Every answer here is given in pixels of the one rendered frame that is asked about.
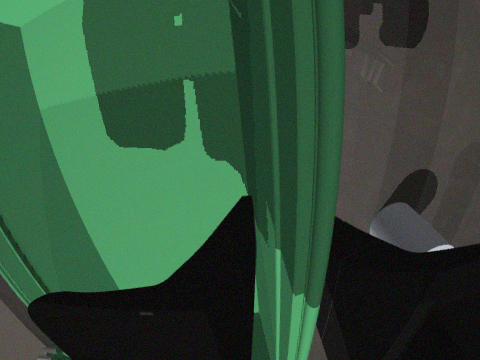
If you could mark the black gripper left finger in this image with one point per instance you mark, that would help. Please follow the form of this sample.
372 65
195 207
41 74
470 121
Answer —
204 311

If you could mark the grey cylinder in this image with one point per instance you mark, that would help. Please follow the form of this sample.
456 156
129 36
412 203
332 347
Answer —
400 225

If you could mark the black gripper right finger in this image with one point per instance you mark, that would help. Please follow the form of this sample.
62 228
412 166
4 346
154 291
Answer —
376 295

